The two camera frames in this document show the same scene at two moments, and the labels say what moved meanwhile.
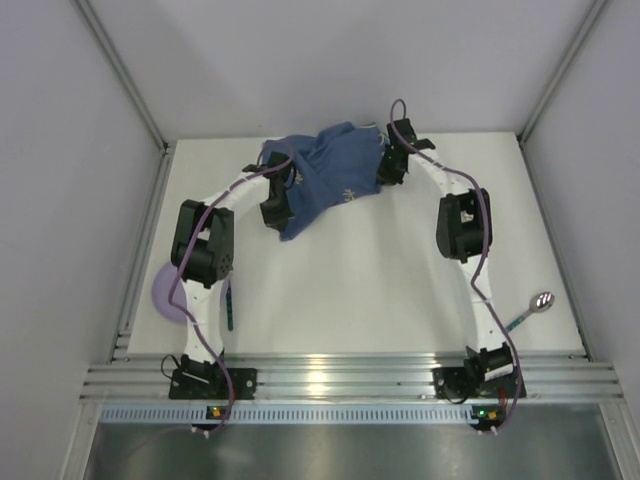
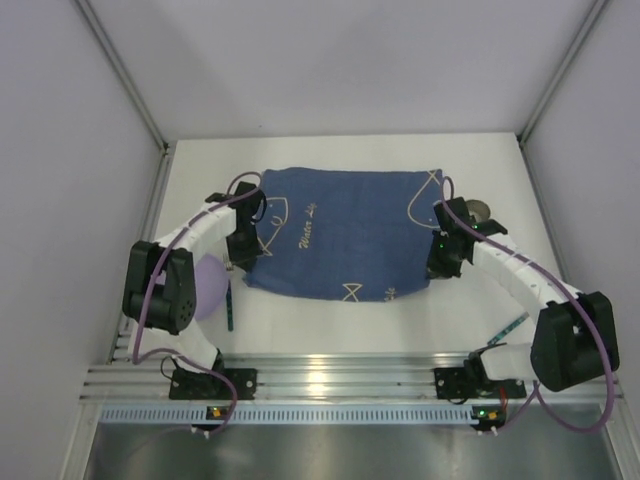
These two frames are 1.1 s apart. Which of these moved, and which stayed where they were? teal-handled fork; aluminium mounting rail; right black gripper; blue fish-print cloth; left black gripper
Moved: right black gripper; blue fish-print cloth; left black gripper
Stayed: teal-handled fork; aluminium mounting rail
